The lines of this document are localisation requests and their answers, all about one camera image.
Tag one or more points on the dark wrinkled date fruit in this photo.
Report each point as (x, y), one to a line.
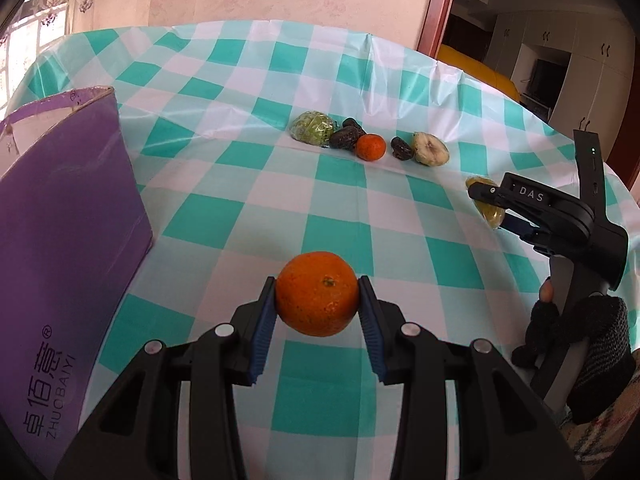
(345, 138)

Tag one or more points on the floral lace curtain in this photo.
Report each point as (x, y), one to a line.
(50, 18)

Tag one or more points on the black gloved hand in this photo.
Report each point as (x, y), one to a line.
(602, 322)

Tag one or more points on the red door frame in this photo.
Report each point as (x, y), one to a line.
(433, 28)

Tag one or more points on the plaid fabric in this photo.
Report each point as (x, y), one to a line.
(594, 443)

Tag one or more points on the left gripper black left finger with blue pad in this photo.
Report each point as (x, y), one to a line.
(132, 433)

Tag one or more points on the small orange mandarin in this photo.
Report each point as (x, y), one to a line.
(370, 147)

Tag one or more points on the yellow green fruit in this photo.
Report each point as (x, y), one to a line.
(493, 215)

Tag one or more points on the teal white checkered tablecloth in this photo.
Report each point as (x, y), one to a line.
(204, 111)

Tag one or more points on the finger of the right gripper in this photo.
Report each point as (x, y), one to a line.
(528, 233)
(500, 196)

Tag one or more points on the yellow sofa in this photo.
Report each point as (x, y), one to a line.
(479, 71)

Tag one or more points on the dark date beside halved fruit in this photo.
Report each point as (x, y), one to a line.
(401, 149)

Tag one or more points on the white wall cabinet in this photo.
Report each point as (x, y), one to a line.
(573, 70)

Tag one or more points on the halved pale fruit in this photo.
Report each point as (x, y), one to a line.
(429, 150)

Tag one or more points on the large orange mandarin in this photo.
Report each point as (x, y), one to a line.
(317, 294)

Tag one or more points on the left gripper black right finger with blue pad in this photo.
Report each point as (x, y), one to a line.
(505, 432)

